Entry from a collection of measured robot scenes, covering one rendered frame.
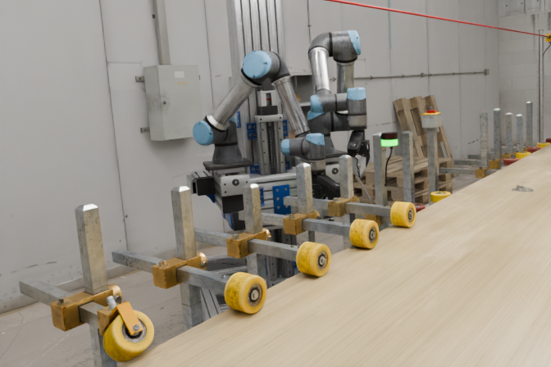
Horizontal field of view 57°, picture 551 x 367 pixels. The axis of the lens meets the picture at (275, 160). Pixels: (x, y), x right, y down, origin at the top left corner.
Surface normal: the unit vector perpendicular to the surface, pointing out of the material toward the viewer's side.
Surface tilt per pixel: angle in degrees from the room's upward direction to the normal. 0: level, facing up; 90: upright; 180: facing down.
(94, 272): 90
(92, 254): 90
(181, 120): 90
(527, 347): 0
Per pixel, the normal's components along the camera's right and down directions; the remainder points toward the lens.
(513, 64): -0.71, 0.14
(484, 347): -0.07, -0.99
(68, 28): 0.70, 0.04
